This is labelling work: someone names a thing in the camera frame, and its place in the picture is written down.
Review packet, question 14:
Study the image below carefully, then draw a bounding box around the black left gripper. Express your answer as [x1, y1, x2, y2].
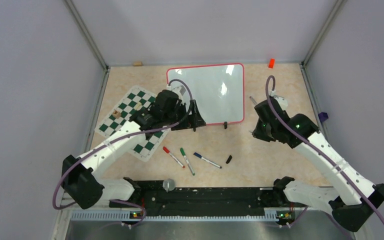
[163, 99, 205, 131]

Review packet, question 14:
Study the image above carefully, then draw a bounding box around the pink framed whiteboard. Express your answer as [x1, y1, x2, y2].
[166, 63, 245, 125]

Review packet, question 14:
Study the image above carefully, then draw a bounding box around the black marker cap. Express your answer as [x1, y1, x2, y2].
[225, 155, 233, 164]

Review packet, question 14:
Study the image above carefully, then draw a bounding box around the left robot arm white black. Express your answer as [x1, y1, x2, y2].
[59, 89, 206, 209]

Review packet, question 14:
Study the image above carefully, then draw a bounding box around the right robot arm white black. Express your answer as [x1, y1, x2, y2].
[252, 97, 384, 233]

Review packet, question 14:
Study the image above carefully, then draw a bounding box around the purple whiteboard marker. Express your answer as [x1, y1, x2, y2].
[249, 96, 258, 106]

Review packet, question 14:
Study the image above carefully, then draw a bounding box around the green whiteboard marker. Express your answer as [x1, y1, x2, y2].
[180, 147, 196, 176]

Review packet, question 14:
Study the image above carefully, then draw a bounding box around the blue whiteboard marker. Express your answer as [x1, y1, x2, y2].
[193, 152, 222, 169]

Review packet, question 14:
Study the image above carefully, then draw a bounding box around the red whiteboard marker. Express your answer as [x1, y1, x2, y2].
[162, 146, 185, 168]

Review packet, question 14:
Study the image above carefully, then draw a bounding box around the purple toy block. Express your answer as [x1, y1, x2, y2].
[318, 112, 329, 123]

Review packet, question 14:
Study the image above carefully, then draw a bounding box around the small beige wooden piece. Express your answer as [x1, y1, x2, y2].
[134, 102, 143, 111]

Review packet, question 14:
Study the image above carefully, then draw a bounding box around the green white chessboard mat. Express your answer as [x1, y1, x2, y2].
[94, 85, 170, 162]

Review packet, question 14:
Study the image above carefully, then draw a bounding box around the orange toy block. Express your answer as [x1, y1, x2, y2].
[268, 58, 276, 69]

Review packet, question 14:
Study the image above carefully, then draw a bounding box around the clear round knob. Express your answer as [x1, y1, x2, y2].
[162, 178, 176, 192]

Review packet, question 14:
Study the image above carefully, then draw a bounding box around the wooden letter tile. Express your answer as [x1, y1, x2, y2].
[111, 110, 121, 119]

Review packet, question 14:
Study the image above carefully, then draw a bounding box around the wine cork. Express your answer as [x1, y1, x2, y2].
[132, 61, 143, 67]

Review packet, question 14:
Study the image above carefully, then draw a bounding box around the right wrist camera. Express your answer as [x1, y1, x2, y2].
[272, 95, 288, 111]

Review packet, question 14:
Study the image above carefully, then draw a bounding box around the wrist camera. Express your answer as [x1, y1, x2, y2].
[272, 95, 288, 111]
[166, 85, 187, 99]

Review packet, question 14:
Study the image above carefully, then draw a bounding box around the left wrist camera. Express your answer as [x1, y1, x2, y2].
[166, 85, 187, 99]

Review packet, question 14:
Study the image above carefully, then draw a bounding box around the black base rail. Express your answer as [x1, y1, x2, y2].
[127, 178, 292, 218]

